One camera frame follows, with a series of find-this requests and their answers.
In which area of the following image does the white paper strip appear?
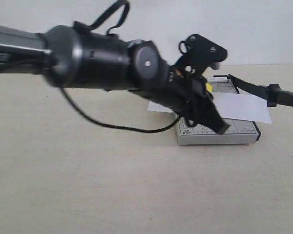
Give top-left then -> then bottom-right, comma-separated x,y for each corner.
147,92 -> 272,124

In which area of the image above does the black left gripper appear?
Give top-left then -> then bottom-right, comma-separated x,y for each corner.
130,65 -> 230,135

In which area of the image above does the black cutter blade lever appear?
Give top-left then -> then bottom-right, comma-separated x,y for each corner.
213,74 -> 293,110

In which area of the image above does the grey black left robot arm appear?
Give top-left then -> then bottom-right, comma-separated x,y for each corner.
0,25 -> 229,135

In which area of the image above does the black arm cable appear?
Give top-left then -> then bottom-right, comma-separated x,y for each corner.
60,0 -> 184,134

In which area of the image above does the grey paper cutter base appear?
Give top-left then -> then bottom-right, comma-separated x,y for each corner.
175,75 -> 262,146

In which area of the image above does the yellow cube block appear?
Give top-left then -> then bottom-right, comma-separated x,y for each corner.
206,83 -> 212,93

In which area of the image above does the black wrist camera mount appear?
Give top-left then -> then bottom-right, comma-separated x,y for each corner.
174,34 -> 228,76

